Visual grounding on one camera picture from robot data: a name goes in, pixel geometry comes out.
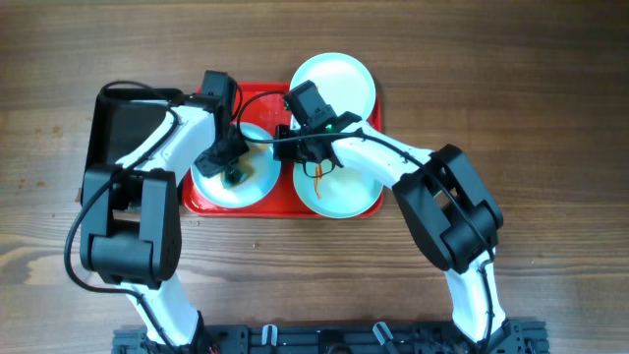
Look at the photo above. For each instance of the green yellow sponge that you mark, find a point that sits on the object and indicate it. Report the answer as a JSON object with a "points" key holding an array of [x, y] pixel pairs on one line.
{"points": [[234, 175]]}

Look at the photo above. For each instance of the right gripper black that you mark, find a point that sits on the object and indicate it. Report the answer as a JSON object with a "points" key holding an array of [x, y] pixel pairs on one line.
{"points": [[283, 151]]}

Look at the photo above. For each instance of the black water tray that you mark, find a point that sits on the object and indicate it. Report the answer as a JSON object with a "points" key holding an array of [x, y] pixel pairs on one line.
{"points": [[126, 119]]}

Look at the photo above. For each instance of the black mounting rail base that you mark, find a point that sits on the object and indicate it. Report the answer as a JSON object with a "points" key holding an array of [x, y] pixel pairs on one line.
{"points": [[513, 336]]}

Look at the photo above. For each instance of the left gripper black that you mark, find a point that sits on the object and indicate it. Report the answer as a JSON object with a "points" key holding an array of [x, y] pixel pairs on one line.
{"points": [[238, 150]]}

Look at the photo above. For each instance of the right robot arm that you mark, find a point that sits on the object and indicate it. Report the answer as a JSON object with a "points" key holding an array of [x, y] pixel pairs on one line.
{"points": [[447, 208]]}

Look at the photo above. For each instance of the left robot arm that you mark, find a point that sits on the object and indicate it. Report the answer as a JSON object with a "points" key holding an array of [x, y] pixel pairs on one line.
{"points": [[127, 238]]}

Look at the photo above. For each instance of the large white plate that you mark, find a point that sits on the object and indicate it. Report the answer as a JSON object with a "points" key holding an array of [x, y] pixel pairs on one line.
{"points": [[266, 172]]}

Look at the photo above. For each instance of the red plastic tray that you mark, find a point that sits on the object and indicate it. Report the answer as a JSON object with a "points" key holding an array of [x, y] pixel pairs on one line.
{"points": [[283, 200]]}

